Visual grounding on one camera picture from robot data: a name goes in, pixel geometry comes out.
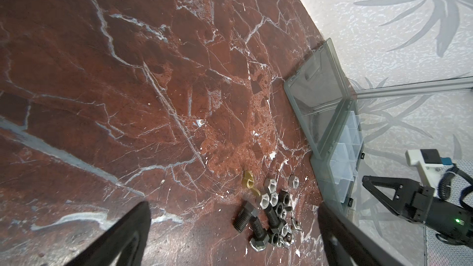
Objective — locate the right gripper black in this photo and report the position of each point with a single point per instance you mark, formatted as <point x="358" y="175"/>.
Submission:
<point x="453" y="224"/>

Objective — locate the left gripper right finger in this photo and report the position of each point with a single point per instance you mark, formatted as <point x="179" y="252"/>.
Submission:
<point x="346" y="245"/>

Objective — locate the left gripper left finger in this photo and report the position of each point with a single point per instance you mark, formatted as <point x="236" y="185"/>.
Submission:
<point x="121" y="245"/>

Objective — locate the brass wing nut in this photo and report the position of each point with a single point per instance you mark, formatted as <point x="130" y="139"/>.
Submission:
<point x="249" y="183"/>

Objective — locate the black hex bolt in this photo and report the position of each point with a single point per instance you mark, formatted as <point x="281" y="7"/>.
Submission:
<point x="247" y="212"/>
<point x="273" y="219"/>
<point x="260" y="238"/>

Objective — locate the black hex nut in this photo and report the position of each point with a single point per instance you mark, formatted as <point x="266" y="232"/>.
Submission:
<point x="284" y="198"/>

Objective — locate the silver hex nut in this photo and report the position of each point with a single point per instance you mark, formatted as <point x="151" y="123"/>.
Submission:
<point x="293" y="182"/>

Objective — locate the silver hex nut threaded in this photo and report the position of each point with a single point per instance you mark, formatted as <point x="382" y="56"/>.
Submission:
<point x="270" y="185"/>

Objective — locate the grey plastic organizer box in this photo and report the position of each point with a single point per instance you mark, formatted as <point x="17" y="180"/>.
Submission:
<point x="325" y="105"/>

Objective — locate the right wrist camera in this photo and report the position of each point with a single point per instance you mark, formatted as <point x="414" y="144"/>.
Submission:
<point x="429" y="164"/>

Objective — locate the white wire mesh basket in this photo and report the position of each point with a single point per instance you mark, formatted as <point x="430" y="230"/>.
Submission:
<point x="456" y="187"/>

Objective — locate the aluminium frame rail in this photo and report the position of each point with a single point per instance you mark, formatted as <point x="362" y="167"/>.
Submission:
<point x="414" y="89"/>

